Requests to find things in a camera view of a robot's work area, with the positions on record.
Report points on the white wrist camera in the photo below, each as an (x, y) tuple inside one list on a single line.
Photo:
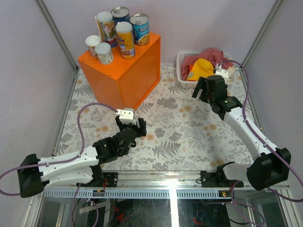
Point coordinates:
[(126, 115), (218, 70)]

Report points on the small cup white lid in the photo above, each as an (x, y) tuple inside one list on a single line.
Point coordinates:
[(92, 41)]

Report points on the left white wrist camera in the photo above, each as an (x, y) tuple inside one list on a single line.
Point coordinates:
[(126, 115)]

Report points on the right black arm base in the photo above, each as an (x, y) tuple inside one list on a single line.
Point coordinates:
[(215, 178)]

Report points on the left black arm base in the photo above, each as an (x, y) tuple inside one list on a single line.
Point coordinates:
[(104, 178)]

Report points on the white plastic basket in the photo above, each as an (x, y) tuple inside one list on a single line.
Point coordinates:
[(179, 60)]

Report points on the cream printed cloth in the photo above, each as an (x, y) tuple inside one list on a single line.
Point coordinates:
[(231, 71)]

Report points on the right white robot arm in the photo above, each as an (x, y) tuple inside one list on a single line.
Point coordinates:
[(269, 165)]

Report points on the tall yellow canister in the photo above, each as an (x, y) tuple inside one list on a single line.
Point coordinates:
[(124, 31)]

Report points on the dark blue tin can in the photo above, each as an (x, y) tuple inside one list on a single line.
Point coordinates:
[(120, 14)]

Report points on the aluminium front rail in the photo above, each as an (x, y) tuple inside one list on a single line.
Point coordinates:
[(146, 184)]

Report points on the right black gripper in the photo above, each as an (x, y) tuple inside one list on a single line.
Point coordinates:
[(201, 84)]

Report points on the light blue soup can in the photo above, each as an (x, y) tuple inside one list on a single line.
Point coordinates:
[(140, 23)]

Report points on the yellow cloth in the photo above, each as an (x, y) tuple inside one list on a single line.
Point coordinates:
[(201, 68)]

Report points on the pink cloth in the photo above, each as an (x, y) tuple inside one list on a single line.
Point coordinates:
[(213, 55)]

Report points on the green can white lid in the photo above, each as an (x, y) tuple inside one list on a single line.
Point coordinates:
[(104, 53)]

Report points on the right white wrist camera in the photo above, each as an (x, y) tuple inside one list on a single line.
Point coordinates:
[(218, 70)]

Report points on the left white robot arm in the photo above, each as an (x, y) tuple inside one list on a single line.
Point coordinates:
[(78, 168)]

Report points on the blue cup white lid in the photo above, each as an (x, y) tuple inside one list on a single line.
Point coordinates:
[(107, 28)]

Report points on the orange box cabinet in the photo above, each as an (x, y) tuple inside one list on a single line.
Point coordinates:
[(124, 83)]

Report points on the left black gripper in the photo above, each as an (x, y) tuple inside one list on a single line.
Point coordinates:
[(142, 124)]

